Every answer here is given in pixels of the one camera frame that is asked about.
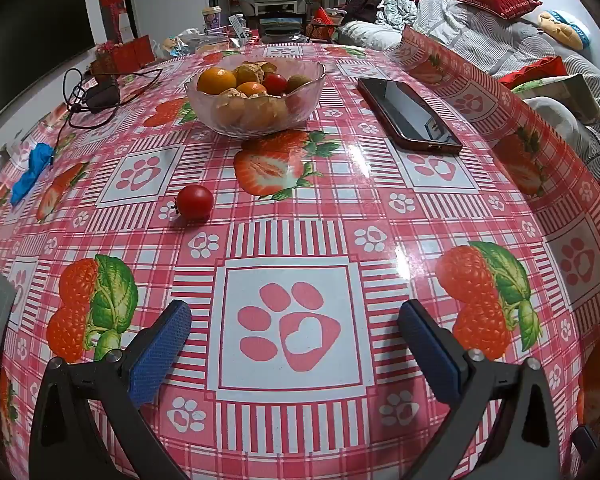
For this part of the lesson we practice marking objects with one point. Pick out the red cherry tomato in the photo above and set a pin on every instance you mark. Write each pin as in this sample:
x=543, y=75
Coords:
x=275, y=84
x=195, y=202

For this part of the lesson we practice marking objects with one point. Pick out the beige cushion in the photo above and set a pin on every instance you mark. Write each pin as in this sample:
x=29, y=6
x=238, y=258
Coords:
x=562, y=95

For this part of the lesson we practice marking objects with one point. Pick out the tan husked physalis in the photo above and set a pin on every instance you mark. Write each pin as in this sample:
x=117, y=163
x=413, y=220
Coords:
x=254, y=67
x=262, y=112
x=230, y=95

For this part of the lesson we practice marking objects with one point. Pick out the green-brown kiwi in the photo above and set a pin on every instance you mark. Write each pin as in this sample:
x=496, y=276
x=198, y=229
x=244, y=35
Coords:
x=298, y=82

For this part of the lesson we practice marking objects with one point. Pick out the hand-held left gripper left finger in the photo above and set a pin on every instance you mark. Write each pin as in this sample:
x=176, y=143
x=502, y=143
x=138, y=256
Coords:
x=162, y=355

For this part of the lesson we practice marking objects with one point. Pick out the strawberry print tablecloth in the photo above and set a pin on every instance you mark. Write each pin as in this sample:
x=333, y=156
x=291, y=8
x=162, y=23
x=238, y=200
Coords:
x=330, y=220

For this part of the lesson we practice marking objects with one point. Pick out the small orange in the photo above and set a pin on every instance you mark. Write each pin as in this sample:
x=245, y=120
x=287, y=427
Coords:
x=252, y=89

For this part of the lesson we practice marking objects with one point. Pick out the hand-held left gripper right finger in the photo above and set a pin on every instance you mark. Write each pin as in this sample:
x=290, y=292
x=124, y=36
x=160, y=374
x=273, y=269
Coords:
x=430, y=355

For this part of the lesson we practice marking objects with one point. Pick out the black television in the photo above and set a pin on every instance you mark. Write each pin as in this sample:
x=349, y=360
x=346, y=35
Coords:
x=35, y=15

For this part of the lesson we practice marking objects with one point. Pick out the clear glass bowl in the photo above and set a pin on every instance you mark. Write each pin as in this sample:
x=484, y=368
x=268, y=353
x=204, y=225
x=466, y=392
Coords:
x=300, y=110

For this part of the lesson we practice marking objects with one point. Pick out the grey sofa with blankets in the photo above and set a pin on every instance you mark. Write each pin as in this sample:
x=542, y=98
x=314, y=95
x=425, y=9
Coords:
x=480, y=45

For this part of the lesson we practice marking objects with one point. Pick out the clear plastic snack bag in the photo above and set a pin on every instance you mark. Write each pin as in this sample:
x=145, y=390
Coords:
x=177, y=45

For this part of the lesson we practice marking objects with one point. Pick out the black smartphone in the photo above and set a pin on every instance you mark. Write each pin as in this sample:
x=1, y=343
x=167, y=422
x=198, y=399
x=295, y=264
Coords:
x=407, y=115

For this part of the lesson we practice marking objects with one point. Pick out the paper cup with purple label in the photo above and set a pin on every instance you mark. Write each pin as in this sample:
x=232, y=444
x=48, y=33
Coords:
x=212, y=17

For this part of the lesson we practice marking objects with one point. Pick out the red gift boxes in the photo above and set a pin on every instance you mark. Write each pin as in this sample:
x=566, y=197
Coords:
x=125, y=55

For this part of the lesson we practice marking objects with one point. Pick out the large orange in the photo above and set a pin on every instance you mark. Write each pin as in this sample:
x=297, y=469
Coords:
x=216, y=80

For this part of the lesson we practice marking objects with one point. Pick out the black power adapter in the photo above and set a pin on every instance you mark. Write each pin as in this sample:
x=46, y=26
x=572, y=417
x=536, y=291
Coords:
x=102, y=95

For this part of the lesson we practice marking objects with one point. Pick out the yellow and blue plush toy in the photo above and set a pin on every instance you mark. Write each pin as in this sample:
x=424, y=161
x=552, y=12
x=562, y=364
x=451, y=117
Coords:
x=565, y=27

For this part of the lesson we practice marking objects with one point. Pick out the red frilled cushion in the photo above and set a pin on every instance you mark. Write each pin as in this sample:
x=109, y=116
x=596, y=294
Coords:
x=532, y=72

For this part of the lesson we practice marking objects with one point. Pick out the blue glove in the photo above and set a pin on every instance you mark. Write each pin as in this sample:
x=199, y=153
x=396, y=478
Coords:
x=30, y=172

